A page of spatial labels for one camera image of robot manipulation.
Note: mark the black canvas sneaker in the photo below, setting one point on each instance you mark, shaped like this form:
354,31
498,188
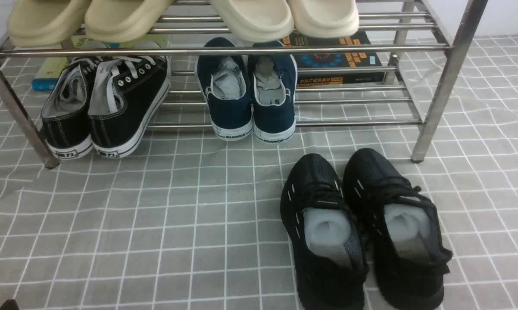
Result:
126,94
64,118

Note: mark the stainless steel shoe rack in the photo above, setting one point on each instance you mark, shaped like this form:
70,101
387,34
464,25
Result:
417,30

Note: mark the navy canvas shoe right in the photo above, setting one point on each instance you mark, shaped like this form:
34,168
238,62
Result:
273,81

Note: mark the navy canvas shoe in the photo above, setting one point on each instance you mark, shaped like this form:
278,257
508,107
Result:
225,86
273,81

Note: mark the navy canvas shoe left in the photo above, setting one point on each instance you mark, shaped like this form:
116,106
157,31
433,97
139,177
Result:
225,86

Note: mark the grey checkered floor cloth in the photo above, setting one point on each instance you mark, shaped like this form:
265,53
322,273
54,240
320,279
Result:
189,222

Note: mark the black and orange book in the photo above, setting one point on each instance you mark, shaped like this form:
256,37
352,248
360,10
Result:
341,60

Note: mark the black knit sneaker left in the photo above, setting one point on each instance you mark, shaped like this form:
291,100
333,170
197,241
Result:
328,253

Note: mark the black knit sneaker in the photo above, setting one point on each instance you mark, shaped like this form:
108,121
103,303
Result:
328,253
403,229

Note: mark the cream slipper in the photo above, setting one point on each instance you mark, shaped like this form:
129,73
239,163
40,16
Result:
325,18
256,21

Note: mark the cream slipper far right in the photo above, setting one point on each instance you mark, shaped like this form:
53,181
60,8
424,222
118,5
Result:
325,18

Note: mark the black knit sneaker right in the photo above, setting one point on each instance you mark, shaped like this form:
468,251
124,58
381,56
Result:
403,229

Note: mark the beige slipper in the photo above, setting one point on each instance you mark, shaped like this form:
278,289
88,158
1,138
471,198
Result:
37,23
119,21

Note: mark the green and blue book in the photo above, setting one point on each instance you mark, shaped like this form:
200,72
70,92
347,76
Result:
47,77

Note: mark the beige slipper far left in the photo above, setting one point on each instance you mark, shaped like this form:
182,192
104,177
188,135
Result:
37,23

